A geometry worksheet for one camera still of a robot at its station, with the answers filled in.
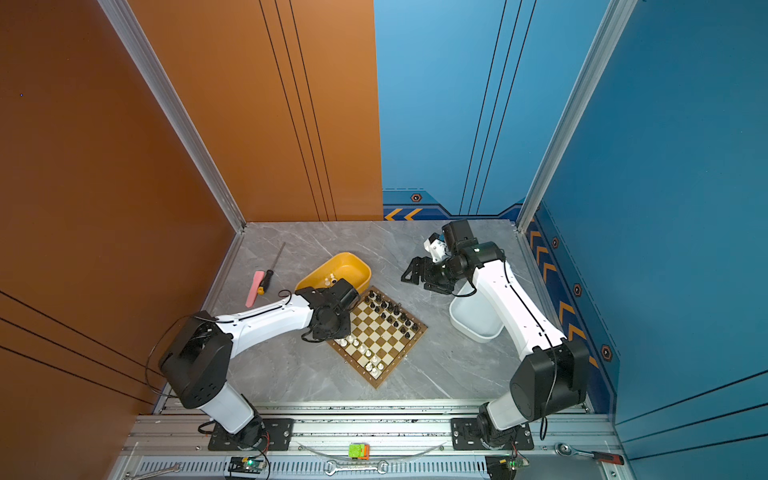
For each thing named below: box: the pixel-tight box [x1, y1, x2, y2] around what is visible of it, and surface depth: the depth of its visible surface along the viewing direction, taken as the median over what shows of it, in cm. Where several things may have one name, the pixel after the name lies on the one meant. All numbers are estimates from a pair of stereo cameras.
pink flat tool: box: [245, 270, 265, 308], surface depth 102 cm
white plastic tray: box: [449, 270, 504, 343], surface depth 89 cm
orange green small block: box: [348, 442, 371, 461], surface depth 71 cm
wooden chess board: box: [326, 285, 429, 389], surface depth 90 cm
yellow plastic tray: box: [295, 252, 372, 294], surface depth 104 cm
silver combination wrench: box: [324, 460, 390, 476], surface depth 71 cm
